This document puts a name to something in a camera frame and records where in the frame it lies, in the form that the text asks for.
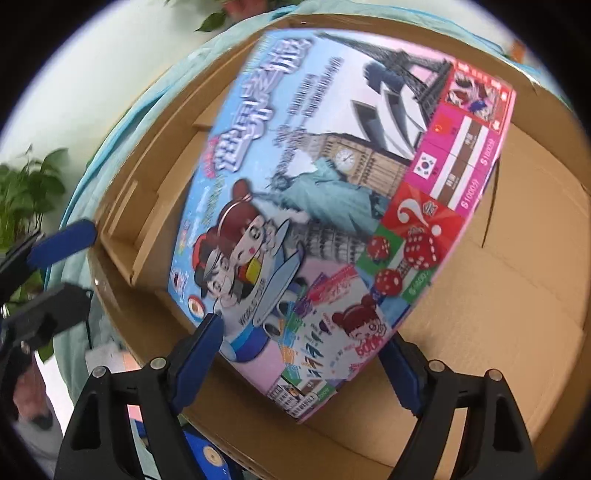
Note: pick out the green leafy plant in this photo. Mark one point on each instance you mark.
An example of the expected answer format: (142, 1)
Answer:
(27, 194)

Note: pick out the green plant in red pot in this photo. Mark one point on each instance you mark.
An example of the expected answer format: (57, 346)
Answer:
(217, 16)

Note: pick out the colourful board game box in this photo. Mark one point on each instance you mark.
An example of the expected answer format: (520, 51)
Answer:
(300, 184)

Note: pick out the brown cardboard box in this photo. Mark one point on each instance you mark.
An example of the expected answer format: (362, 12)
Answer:
(508, 323)

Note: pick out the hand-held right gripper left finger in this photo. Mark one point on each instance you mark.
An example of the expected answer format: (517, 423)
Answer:
(199, 357)

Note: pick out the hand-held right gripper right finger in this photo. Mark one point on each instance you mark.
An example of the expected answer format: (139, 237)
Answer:
(402, 376)

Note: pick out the wide blue box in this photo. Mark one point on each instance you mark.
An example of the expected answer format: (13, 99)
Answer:
(210, 457)

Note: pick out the jar with orange label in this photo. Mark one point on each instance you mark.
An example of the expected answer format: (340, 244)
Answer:
(517, 50)

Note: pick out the teal bed quilt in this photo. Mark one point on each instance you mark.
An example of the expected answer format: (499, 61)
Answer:
(152, 92)

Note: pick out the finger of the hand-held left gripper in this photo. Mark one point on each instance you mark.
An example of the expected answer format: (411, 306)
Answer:
(64, 242)
(51, 307)

